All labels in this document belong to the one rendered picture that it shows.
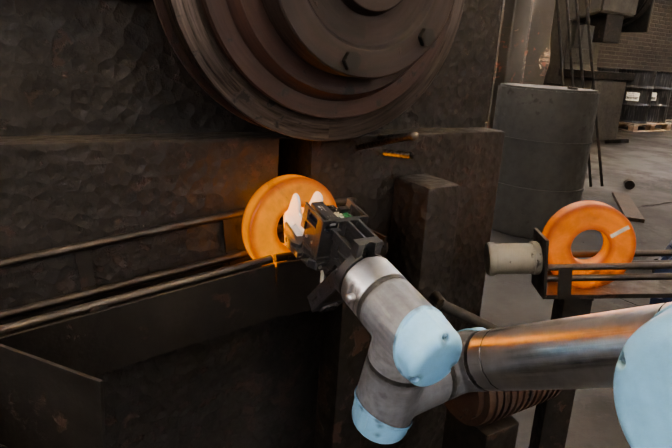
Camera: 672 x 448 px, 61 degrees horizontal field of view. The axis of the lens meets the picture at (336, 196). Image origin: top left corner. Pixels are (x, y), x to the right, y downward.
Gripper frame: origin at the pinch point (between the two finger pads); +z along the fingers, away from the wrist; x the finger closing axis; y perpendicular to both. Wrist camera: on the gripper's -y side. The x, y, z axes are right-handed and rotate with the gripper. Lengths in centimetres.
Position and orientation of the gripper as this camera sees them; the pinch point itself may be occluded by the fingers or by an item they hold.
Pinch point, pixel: (292, 213)
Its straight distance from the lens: 87.6
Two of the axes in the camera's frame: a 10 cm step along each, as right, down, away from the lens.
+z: -4.9, -4.8, 7.3
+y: 1.9, -8.7, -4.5
